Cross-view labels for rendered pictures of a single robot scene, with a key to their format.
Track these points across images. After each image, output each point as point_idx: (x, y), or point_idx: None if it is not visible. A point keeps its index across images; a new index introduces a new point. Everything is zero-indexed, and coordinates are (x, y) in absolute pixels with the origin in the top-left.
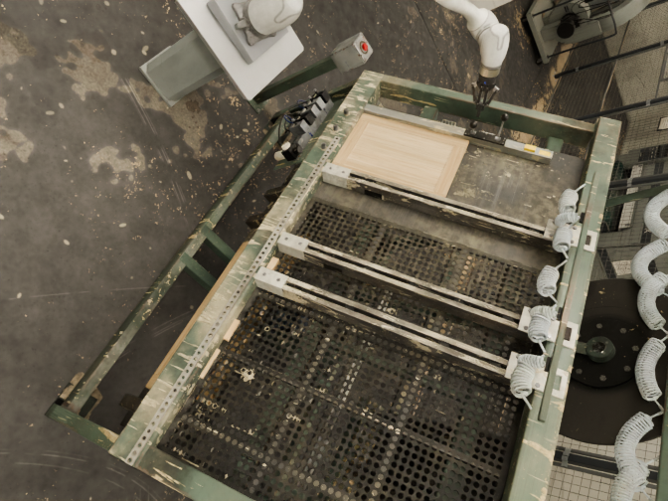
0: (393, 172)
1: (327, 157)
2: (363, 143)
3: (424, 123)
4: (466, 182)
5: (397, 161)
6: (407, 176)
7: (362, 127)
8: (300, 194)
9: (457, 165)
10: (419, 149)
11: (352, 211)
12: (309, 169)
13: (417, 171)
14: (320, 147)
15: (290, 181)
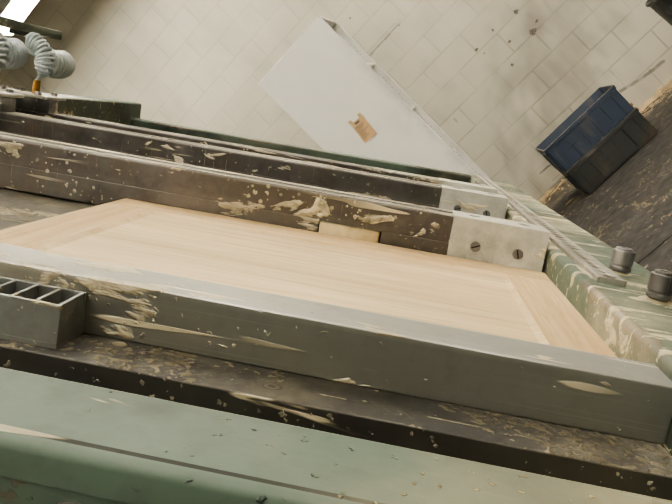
0: (310, 247)
1: (570, 252)
2: (494, 304)
3: (202, 284)
4: (6, 221)
5: (308, 259)
6: (254, 237)
7: (562, 339)
8: (546, 226)
9: (33, 223)
10: (214, 268)
11: None
12: (590, 250)
13: (217, 238)
14: (633, 275)
15: (607, 245)
